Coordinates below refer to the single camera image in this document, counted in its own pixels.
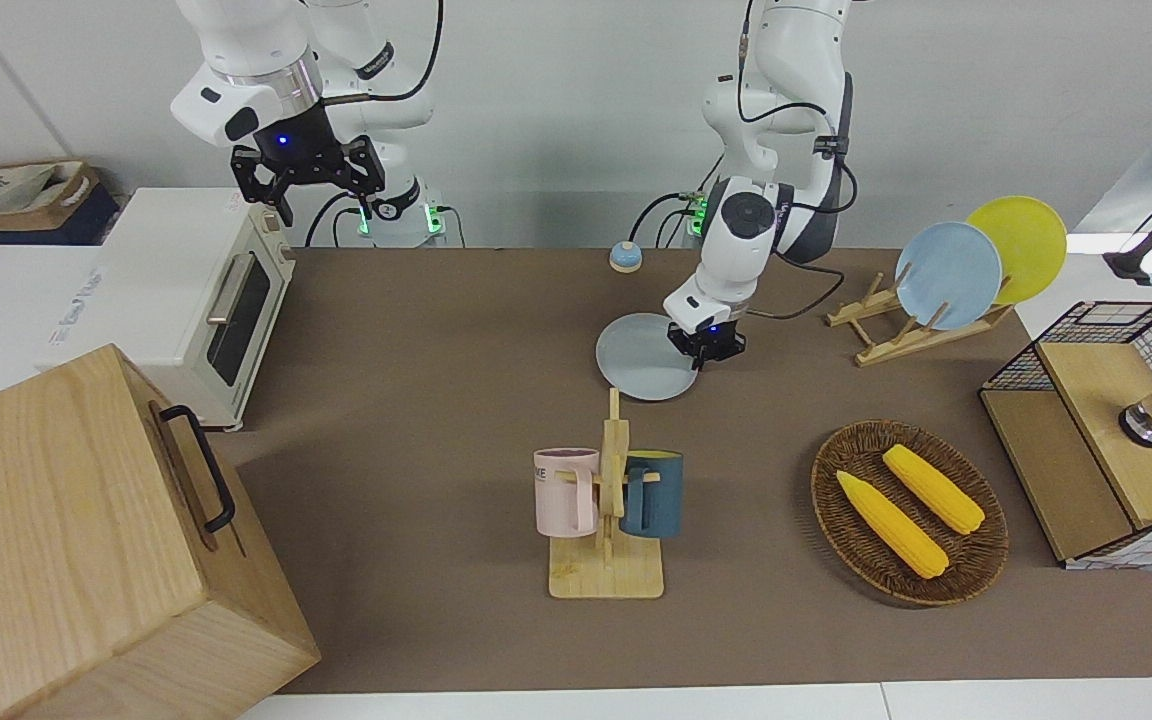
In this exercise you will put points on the dark blue crate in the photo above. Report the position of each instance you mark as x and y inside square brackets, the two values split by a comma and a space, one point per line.
[96, 215]

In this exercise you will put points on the yellow corn cob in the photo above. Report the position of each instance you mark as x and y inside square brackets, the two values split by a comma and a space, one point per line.
[936, 490]
[891, 525]

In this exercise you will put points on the gray plate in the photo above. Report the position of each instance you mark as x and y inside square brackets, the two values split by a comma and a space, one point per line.
[636, 360]

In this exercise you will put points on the brown table mat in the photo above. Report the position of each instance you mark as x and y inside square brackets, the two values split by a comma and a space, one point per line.
[416, 400]

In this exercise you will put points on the brown cardboard box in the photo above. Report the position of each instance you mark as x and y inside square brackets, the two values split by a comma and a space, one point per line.
[66, 200]

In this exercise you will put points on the wooden plate rack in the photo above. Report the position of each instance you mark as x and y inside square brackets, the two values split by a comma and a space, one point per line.
[896, 345]

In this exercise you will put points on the white toaster oven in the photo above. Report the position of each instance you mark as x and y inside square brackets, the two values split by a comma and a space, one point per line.
[156, 270]

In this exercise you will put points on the light blue plate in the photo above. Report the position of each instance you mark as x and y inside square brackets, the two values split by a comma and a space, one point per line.
[946, 275]

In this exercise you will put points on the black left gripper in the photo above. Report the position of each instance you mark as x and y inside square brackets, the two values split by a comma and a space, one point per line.
[708, 338]

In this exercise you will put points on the wooden mug holder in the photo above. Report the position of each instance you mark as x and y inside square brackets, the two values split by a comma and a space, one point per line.
[606, 575]

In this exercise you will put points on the brown wicker basket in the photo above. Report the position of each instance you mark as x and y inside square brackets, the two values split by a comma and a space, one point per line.
[846, 530]

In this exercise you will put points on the light wooden box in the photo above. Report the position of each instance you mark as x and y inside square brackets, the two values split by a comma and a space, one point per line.
[66, 560]

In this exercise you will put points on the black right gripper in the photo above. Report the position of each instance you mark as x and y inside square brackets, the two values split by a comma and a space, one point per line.
[301, 145]

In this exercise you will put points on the dark blue mug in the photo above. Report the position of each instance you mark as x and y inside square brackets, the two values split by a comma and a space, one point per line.
[661, 495]

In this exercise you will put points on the yellow plate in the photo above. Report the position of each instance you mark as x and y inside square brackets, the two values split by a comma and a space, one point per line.
[1031, 240]

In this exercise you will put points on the pink mug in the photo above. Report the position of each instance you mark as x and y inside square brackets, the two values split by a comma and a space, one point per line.
[561, 495]

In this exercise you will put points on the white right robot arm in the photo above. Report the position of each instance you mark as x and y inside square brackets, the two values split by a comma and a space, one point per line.
[256, 40]

